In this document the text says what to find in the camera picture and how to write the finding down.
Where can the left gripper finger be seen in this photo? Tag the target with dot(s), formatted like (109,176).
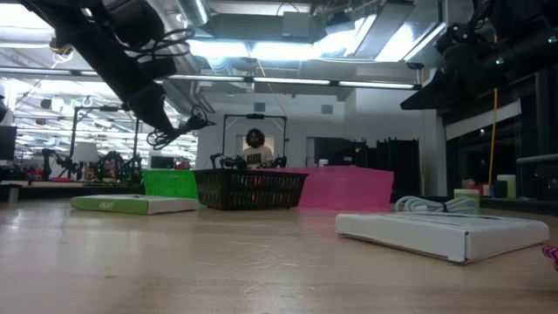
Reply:
(154,109)

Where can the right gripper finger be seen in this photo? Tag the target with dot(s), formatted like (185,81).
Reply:
(427,96)

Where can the white and green acer box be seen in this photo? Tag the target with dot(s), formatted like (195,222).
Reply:
(131,204)

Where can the white product box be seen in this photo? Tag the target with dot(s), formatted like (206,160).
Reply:
(436,235)

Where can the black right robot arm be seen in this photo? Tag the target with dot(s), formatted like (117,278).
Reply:
(523,48)

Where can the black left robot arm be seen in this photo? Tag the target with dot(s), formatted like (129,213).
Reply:
(65,30)

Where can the black background robot arm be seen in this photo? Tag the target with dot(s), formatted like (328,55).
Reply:
(229,162)
(61,163)

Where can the pink-red plastic bin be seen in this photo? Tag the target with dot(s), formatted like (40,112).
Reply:
(349,187)

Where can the green plastic basket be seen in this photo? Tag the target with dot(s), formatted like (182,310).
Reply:
(170,184)

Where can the white lampshade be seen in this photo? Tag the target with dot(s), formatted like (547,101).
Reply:
(85,152)

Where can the red container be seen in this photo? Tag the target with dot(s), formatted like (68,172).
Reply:
(477,189)

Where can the person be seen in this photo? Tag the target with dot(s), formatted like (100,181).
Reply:
(257,154)

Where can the white and green container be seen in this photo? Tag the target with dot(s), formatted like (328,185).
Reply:
(506,185)

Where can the black plastic basket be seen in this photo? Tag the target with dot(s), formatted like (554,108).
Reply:
(248,189)

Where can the dark background monitor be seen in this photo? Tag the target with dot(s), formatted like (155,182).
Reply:
(6,141)

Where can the black background rig frame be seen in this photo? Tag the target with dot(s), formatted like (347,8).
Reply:
(75,131)
(255,116)

